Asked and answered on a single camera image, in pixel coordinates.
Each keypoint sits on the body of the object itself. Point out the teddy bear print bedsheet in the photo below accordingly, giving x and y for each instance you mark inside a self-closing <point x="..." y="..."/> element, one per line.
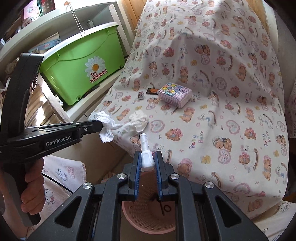
<point x="232" y="131"/>

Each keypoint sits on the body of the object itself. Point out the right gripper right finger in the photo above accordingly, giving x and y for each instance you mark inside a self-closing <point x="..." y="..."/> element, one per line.
<point x="166" y="191"/>

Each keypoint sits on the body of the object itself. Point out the pink tissue pack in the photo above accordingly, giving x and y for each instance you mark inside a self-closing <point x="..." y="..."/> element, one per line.
<point x="174" y="94"/>

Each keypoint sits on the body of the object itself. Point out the green plastic storage bin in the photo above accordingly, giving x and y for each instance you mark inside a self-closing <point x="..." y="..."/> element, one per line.
<point x="79" y="63"/>

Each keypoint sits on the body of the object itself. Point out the white tissue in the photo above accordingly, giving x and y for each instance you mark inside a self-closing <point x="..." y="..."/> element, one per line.
<point x="108" y="125"/>
<point x="137" y="122"/>

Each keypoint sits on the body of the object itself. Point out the person's foot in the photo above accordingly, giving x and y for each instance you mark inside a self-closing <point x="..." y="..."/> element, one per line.
<point x="107" y="176"/>

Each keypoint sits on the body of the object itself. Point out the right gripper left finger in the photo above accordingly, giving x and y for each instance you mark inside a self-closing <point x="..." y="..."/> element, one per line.
<point x="134" y="176"/>

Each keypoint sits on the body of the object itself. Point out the blue book on shelf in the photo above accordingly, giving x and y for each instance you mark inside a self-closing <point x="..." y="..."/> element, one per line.
<point x="46" y="44"/>

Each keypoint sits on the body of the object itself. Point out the small crumpled silver wrapper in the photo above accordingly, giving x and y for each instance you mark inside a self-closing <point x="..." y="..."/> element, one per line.
<point x="140" y="96"/>

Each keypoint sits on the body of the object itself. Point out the black orange snack wrapper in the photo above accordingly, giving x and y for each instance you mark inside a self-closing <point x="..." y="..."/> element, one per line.
<point x="152" y="91"/>

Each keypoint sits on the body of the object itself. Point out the black plastic spoon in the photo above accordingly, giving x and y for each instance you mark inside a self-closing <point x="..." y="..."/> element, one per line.
<point x="155" y="197"/>

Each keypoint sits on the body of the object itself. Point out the white plastic bottle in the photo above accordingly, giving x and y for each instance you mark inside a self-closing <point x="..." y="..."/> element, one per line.
<point x="146" y="155"/>

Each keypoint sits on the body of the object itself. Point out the person's left hand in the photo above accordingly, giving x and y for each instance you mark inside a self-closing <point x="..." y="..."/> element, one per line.
<point x="33" y="197"/>

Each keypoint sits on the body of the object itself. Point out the hello kitty pyjama leg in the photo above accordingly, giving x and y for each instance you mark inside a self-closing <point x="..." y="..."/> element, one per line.
<point x="62" y="177"/>

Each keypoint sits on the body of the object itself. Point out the pink mesh waste basket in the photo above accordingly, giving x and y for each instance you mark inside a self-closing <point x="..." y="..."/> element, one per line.
<point x="146" y="215"/>

